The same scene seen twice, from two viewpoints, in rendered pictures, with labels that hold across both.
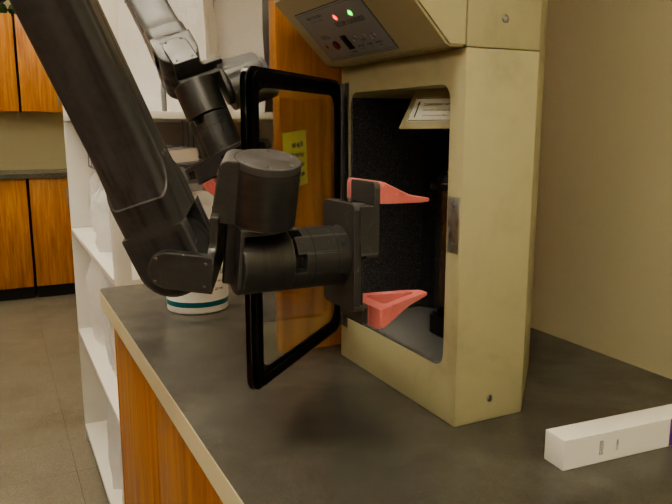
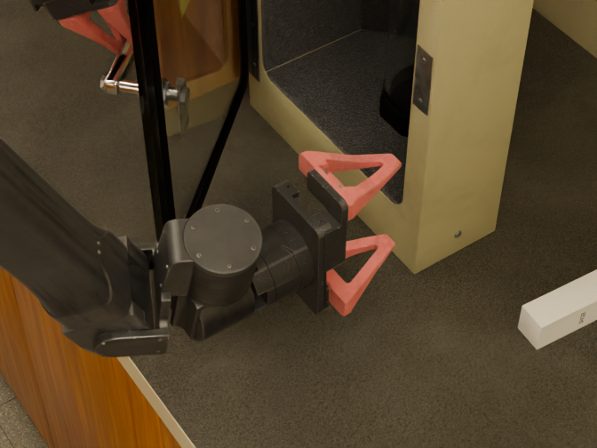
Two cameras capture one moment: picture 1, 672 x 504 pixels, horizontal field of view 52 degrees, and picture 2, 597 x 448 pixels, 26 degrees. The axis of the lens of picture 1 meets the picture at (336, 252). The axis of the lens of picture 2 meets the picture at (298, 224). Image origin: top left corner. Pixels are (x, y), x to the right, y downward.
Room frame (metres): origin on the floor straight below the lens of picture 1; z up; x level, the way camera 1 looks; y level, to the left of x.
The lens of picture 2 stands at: (-0.03, 0.09, 1.98)
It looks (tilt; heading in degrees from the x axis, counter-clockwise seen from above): 48 degrees down; 352
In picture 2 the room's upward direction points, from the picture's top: straight up
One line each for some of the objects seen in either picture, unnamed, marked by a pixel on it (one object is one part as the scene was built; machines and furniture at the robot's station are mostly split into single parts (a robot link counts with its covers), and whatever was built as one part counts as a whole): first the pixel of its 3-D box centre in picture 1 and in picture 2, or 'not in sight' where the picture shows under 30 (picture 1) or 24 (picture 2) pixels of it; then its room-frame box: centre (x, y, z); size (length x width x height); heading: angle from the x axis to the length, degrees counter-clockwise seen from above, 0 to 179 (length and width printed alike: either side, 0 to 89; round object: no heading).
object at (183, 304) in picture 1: (196, 272); not in sight; (1.42, 0.30, 1.01); 0.13 x 0.13 x 0.15
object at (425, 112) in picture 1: (461, 109); not in sight; (0.99, -0.18, 1.34); 0.18 x 0.18 x 0.05
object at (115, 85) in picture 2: not in sight; (142, 62); (0.89, 0.11, 1.20); 0.10 x 0.05 x 0.03; 159
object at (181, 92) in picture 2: not in sight; (178, 108); (0.84, 0.08, 1.18); 0.02 x 0.02 x 0.06; 69
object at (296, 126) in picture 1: (298, 220); (196, 27); (0.95, 0.05, 1.19); 0.30 x 0.01 x 0.40; 159
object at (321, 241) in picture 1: (320, 255); (275, 261); (0.64, 0.01, 1.20); 0.07 x 0.07 x 0.10; 27
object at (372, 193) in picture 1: (385, 215); (349, 195); (0.67, -0.05, 1.23); 0.09 x 0.07 x 0.07; 117
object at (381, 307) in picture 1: (385, 284); (346, 252); (0.67, -0.05, 1.16); 0.09 x 0.07 x 0.07; 117
